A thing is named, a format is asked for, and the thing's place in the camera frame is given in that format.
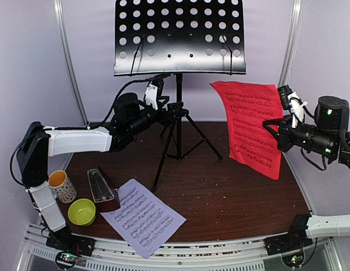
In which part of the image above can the left aluminium frame post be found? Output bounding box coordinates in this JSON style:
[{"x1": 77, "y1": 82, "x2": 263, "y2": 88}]
[{"x1": 53, "y1": 0, "x2": 89, "y2": 125}]

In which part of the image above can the white sheet music page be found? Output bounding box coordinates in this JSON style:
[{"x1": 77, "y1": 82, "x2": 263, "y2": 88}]
[{"x1": 101, "y1": 179, "x2": 186, "y2": 259}]

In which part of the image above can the front aluminium rail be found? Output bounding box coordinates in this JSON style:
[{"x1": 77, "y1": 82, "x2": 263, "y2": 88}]
[{"x1": 18, "y1": 222, "x2": 342, "y2": 271}]

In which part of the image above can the right aluminium frame post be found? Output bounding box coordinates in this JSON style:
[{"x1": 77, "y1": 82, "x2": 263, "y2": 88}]
[{"x1": 278, "y1": 0, "x2": 304, "y2": 86}]

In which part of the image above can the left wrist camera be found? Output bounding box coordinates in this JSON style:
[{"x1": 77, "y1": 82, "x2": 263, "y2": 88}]
[{"x1": 144, "y1": 79, "x2": 164, "y2": 111}]

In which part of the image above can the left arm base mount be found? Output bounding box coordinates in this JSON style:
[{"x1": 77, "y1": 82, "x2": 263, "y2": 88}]
[{"x1": 46, "y1": 230, "x2": 95, "y2": 270}]

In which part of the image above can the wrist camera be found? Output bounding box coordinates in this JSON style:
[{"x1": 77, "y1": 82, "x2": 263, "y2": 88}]
[
  {"x1": 144, "y1": 79, "x2": 164, "y2": 111},
  {"x1": 278, "y1": 85, "x2": 308, "y2": 128}
]

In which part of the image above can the patterned mug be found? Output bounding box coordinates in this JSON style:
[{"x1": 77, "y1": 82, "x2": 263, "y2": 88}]
[{"x1": 49, "y1": 170, "x2": 77, "y2": 203}]

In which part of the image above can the wooden metronome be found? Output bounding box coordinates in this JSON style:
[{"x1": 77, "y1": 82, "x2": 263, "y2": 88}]
[{"x1": 87, "y1": 165, "x2": 120, "y2": 213}]

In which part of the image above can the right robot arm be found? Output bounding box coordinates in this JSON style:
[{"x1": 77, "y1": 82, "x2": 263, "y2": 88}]
[{"x1": 262, "y1": 96, "x2": 350, "y2": 250}]

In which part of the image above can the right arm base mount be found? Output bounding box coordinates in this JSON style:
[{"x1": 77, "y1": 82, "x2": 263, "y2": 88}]
[{"x1": 264, "y1": 214, "x2": 317, "y2": 270}]

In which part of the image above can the black music stand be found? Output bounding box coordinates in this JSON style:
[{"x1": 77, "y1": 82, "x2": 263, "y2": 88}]
[{"x1": 112, "y1": 0, "x2": 247, "y2": 192}]

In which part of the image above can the green bowl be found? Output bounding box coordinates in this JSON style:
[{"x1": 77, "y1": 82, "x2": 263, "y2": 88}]
[{"x1": 68, "y1": 198, "x2": 96, "y2": 226}]

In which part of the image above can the aluminium frame post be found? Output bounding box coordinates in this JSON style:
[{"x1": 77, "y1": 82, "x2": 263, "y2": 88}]
[
  {"x1": 278, "y1": 0, "x2": 304, "y2": 86},
  {"x1": 53, "y1": 0, "x2": 89, "y2": 125}
]

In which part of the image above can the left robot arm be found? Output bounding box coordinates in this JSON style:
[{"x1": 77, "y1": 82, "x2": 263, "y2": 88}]
[{"x1": 12, "y1": 93, "x2": 183, "y2": 251}]

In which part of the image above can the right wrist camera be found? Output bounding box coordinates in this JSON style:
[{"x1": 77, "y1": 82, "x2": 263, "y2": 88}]
[{"x1": 278, "y1": 85, "x2": 308, "y2": 128}]

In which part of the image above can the red sheet music page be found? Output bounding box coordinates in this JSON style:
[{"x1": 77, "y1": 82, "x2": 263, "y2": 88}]
[{"x1": 210, "y1": 81, "x2": 283, "y2": 180}]

